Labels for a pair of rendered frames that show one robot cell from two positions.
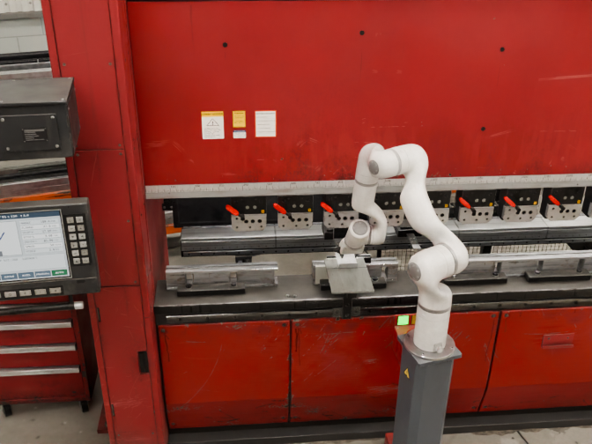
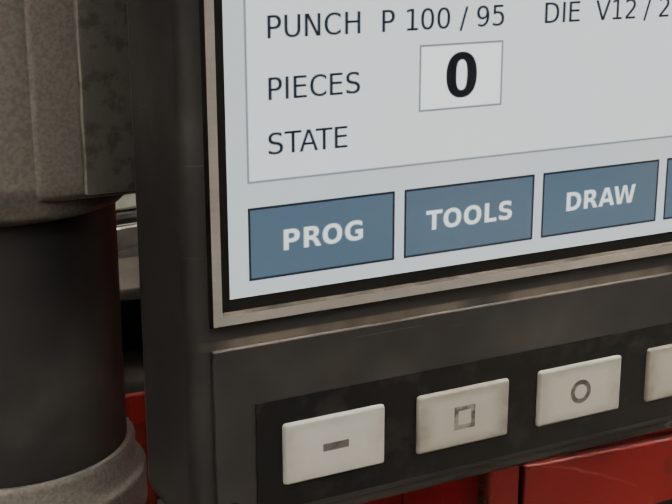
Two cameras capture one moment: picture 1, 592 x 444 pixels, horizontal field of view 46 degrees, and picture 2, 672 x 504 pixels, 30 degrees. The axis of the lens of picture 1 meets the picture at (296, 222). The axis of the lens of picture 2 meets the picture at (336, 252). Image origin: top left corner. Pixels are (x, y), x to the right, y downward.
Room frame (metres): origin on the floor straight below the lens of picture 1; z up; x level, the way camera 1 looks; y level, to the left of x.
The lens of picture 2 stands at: (1.64, 1.19, 1.44)
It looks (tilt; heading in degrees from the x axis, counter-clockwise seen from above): 16 degrees down; 343
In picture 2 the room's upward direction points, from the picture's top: straight up
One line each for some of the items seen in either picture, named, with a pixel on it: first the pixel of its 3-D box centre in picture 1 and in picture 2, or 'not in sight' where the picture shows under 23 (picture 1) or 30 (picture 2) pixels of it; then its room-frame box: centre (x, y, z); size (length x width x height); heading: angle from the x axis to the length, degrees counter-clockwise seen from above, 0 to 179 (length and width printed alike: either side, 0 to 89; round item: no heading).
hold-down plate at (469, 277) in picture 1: (474, 278); not in sight; (2.74, -0.83, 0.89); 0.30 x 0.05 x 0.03; 95
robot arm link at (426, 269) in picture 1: (431, 278); not in sight; (2.10, -0.48, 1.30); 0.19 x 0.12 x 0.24; 124
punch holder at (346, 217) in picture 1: (340, 206); not in sight; (2.74, -0.19, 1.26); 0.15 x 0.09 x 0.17; 95
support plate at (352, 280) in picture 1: (348, 275); not in sight; (2.59, -0.23, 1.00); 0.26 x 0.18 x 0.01; 5
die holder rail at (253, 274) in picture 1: (222, 276); not in sight; (2.69, 0.33, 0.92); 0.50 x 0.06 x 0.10; 95
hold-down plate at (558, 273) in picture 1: (558, 275); not in sight; (2.78, -1.22, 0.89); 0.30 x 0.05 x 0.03; 95
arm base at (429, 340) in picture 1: (432, 324); not in sight; (2.11, -0.51, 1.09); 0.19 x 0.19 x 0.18
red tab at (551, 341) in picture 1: (558, 341); not in sight; (2.68, -1.25, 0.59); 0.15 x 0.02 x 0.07; 95
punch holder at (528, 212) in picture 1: (518, 201); not in sight; (2.81, -0.99, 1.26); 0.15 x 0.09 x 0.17; 95
